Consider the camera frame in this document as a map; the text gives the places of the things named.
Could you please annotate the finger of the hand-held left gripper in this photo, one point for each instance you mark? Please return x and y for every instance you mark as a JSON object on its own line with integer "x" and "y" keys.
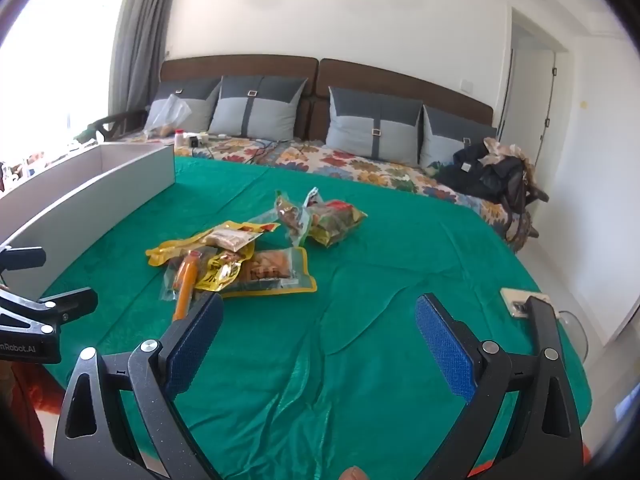
{"x": 75, "y": 302}
{"x": 25, "y": 258}

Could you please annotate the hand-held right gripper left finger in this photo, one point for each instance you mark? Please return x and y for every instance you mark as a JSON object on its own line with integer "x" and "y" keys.
{"x": 192, "y": 345}

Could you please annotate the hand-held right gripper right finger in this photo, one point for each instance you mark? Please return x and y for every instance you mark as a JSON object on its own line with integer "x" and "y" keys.
{"x": 445, "y": 350}

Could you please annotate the orange sausage packet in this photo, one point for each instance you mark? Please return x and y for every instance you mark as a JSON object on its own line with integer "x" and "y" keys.
{"x": 186, "y": 280}

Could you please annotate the white cardboard box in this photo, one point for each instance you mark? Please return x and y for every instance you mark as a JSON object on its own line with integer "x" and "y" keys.
{"x": 75, "y": 200}

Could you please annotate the yellow printed snack packet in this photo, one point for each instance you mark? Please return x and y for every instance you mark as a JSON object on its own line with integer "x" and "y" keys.
{"x": 220, "y": 270}

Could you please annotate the yellow-edged clear snack packet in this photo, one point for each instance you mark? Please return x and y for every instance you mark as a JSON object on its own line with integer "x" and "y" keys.
{"x": 272, "y": 267}

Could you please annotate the yellow nut snack packet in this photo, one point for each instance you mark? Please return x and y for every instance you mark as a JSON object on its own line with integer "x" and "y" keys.
{"x": 230, "y": 237}

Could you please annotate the clear brown meat packet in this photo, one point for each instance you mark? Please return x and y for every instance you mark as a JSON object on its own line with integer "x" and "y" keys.
{"x": 290, "y": 217}

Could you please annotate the gold green snack packet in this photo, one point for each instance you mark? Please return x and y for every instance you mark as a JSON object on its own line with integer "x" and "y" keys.
{"x": 332, "y": 220}

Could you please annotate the person's right hand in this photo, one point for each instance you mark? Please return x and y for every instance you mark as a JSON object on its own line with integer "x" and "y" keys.
{"x": 355, "y": 474}

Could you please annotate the smartphone in clear case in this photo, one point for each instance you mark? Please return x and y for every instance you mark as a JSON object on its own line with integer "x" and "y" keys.
{"x": 517, "y": 302}

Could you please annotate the green blanket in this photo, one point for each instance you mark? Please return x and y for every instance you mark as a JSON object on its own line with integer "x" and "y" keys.
{"x": 350, "y": 320}

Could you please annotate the brown handbag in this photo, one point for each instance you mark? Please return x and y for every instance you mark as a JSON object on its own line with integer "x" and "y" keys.
{"x": 520, "y": 210}

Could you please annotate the dark wooden chair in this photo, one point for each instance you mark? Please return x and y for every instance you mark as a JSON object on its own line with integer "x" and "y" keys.
{"x": 115, "y": 125}

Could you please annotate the black jacket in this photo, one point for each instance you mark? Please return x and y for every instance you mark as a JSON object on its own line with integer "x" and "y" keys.
{"x": 480, "y": 175}

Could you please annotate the white bottle red cap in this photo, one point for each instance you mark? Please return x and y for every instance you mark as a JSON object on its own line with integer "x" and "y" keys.
{"x": 178, "y": 140}

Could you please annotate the black framed window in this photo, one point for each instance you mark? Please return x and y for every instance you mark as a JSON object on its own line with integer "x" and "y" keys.
{"x": 60, "y": 60}

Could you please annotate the clear plastic bag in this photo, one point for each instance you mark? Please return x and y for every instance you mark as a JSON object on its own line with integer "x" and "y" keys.
{"x": 167, "y": 115}

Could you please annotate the white power adapter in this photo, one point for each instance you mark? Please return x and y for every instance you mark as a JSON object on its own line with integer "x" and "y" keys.
{"x": 196, "y": 140}

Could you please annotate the floral bed sheet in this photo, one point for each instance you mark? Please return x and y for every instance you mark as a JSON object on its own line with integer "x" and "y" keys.
{"x": 360, "y": 165}

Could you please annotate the patterned scarf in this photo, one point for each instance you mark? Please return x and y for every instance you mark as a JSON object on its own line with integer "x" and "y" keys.
{"x": 502, "y": 150}

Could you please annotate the grey two-tone pillow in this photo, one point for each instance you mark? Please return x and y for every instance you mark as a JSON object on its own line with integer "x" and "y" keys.
{"x": 445, "y": 135}
{"x": 195, "y": 110}
{"x": 260, "y": 110}
{"x": 370, "y": 120}

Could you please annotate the grey curtain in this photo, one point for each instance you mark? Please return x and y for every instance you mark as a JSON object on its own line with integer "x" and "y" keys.
{"x": 142, "y": 35}

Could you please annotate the white door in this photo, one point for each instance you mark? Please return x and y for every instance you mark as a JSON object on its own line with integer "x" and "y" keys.
{"x": 532, "y": 100}

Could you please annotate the brown upholstered headboard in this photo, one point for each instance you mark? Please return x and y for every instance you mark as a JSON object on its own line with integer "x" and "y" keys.
{"x": 390, "y": 77}

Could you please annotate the white wall switch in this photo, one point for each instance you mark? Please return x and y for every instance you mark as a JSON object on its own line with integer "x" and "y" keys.
{"x": 466, "y": 86}

